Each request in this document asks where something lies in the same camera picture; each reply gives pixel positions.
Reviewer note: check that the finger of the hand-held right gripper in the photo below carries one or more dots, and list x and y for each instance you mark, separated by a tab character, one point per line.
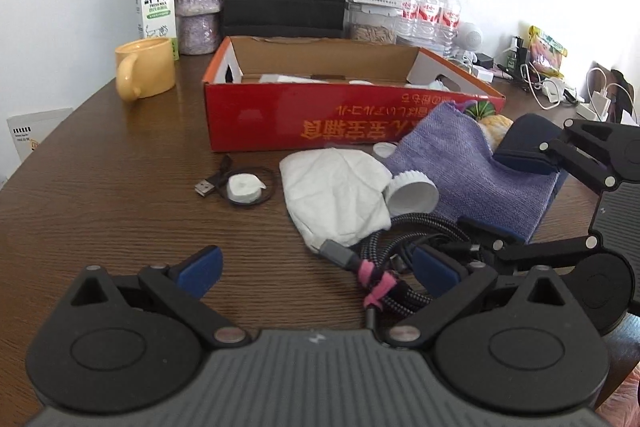
545	252
525	159

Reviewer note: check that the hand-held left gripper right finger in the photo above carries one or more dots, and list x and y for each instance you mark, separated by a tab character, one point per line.
435	272

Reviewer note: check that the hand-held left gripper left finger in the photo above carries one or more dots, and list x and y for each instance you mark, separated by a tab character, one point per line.
202	272

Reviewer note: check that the yellow white plush toy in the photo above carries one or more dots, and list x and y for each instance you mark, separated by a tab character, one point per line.
495	129

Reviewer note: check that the purple knit cloth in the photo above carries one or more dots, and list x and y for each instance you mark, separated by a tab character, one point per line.
465	177

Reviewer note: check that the white ribbed cap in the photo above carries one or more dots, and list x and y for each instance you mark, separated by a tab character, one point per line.
410	197

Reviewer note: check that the white face mask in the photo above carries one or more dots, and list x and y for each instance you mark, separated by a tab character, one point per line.
335	197
552	88

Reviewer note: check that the small white lid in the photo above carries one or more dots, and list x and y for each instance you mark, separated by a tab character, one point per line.
385	150

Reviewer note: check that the red cardboard box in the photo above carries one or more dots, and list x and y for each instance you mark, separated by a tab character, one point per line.
260	122

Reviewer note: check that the folded white face mask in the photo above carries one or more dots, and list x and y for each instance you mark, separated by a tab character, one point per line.
552	88

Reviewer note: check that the white plug adapter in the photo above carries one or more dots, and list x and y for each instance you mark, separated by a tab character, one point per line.
597	103

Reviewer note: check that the white charger block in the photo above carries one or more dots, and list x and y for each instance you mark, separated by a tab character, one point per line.
482	73

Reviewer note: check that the dark small bottle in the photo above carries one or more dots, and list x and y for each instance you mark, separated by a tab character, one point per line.
517	57

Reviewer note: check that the black power adapter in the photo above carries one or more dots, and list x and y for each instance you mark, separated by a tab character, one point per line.
485	58

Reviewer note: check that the yellow pink snack packet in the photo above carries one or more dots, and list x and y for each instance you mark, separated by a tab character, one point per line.
545	52

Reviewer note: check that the white small fan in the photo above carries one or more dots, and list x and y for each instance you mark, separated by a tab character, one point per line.
470	37

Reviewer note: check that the clear jar of seeds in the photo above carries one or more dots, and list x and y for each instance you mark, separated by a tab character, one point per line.
372	32

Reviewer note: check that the yellow mug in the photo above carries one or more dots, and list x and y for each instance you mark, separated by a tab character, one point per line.
150	67

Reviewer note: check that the white paper card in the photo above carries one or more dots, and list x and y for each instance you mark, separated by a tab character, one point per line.
35	137

